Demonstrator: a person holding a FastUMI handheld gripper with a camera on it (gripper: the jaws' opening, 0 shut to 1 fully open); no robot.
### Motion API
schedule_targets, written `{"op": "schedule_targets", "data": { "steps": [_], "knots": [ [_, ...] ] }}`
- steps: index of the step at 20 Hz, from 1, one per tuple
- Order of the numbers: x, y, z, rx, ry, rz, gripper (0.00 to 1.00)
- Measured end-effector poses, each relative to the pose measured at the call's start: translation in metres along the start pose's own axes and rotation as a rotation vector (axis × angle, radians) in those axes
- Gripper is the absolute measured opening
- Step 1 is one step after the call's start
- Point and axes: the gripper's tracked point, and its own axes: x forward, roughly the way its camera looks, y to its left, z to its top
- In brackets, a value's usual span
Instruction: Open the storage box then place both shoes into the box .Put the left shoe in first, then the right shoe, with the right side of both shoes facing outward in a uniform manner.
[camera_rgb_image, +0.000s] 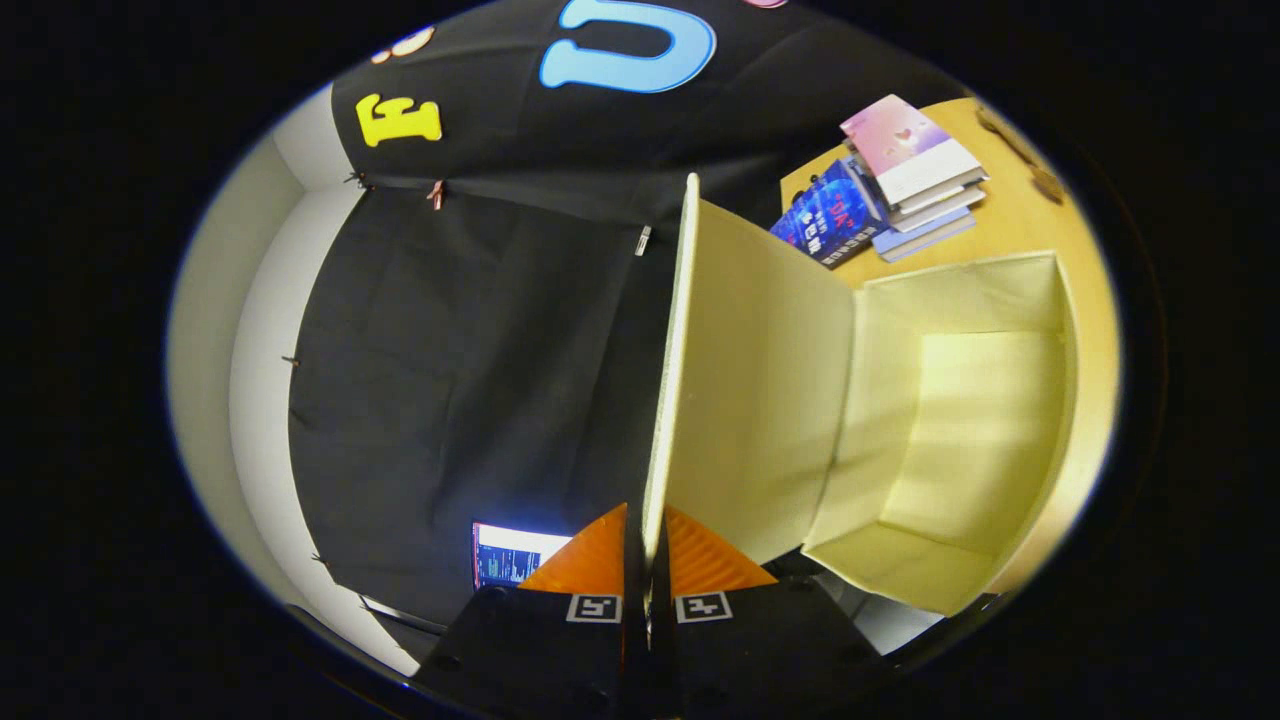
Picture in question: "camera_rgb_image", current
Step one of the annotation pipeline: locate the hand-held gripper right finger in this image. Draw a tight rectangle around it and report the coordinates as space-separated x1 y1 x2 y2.
648 505 886 713

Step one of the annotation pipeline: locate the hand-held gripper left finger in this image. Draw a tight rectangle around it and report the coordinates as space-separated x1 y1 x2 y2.
415 503 643 713

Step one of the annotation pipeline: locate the green fabric storage box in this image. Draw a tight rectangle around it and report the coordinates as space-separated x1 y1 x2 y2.
640 172 1083 617

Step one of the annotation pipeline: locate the computer screen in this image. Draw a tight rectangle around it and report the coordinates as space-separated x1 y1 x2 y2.
472 522 573 591

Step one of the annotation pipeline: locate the black backdrop cloth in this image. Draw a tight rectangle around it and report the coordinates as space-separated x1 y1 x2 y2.
288 0 966 641

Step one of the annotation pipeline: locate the pale blue book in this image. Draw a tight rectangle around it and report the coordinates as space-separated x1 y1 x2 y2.
870 212 978 264

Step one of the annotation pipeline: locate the white book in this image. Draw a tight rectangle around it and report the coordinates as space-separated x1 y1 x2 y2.
888 183 986 233

